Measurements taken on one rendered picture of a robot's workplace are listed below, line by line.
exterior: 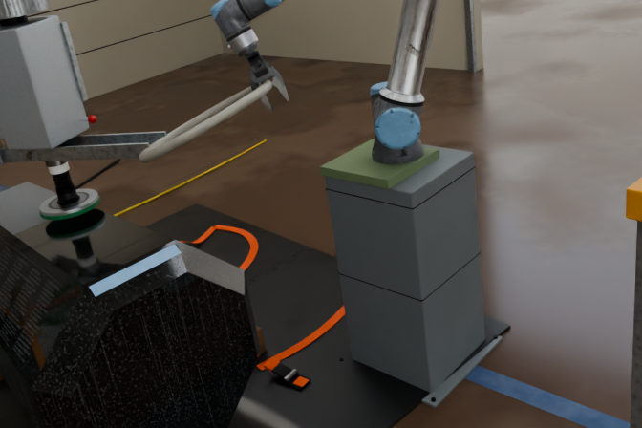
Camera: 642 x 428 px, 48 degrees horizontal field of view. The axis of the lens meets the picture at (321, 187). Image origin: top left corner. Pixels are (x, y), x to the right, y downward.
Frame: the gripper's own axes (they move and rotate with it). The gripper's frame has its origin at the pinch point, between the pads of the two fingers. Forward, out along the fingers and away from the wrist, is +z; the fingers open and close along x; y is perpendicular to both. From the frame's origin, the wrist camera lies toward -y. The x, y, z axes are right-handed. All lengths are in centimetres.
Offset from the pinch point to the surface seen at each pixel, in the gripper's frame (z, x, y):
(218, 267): 39, 46, 6
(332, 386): 110, 37, 26
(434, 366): 116, -2, 11
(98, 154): -14, 62, 15
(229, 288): 47, 46, 3
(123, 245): 15, 68, 2
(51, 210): -4, 91, 29
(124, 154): -10, 53, 10
